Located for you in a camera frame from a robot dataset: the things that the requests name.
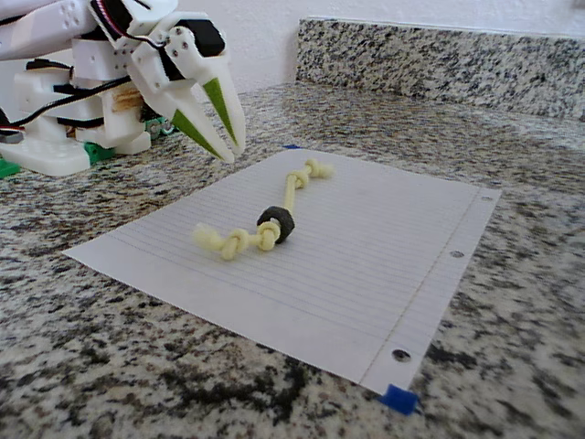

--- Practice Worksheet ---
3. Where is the green controller board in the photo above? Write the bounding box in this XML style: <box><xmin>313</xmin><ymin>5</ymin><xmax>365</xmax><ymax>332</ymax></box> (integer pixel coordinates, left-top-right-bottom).
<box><xmin>139</xmin><ymin>107</ymin><xmax>180</xmax><ymax>137</ymax></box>

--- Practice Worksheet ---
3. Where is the yellow knotted rope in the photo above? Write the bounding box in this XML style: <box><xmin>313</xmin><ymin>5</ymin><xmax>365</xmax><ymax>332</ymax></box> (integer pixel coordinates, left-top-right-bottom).
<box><xmin>191</xmin><ymin>157</ymin><xmax>335</xmax><ymax>263</ymax></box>

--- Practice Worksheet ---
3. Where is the black curved plastic piece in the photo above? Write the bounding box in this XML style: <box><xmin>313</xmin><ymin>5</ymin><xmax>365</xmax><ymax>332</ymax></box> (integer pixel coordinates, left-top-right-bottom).
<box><xmin>255</xmin><ymin>205</ymin><xmax>296</xmax><ymax>246</ymax></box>

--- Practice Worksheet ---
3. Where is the granite backsplash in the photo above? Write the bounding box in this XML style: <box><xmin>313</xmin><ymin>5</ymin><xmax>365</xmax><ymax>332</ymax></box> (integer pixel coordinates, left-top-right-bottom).
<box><xmin>295</xmin><ymin>16</ymin><xmax>585</xmax><ymax>123</ymax></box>

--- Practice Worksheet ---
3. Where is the lined paper sheet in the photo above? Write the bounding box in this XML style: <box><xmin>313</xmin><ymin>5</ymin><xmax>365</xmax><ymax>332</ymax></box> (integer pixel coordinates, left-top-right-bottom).
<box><xmin>62</xmin><ymin>148</ymin><xmax>503</xmax><ymax>395</ymax></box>

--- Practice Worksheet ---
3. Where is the red white servo wire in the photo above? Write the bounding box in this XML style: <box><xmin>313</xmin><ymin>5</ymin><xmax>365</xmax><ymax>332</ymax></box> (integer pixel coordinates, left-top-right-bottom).
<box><xmin>90</xmin><ymin>0</ymin><xmax>168</xmax><ymax>49</ymax></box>

